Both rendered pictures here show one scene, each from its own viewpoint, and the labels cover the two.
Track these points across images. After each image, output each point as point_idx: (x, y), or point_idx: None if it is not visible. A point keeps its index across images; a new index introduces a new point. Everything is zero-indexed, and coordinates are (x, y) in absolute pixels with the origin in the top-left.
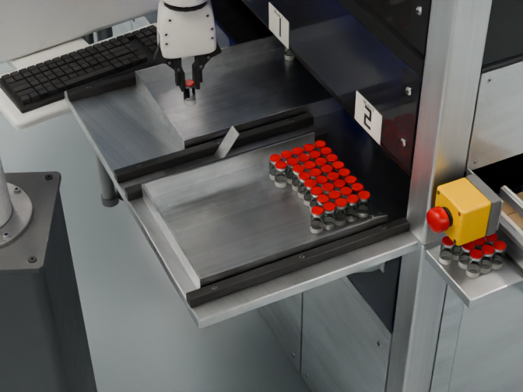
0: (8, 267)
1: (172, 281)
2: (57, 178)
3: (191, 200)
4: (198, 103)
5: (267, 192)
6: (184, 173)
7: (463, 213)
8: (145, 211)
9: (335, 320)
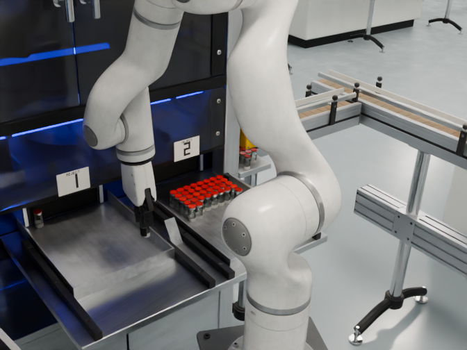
0: (317, 332)
1: (298, 252)
2: (206, 330)
3: (225, 250)
4: (104, 262)
5: (208, 221)
6: (211, 243)
7: None
8: (242, 269)
9: (168, 316)
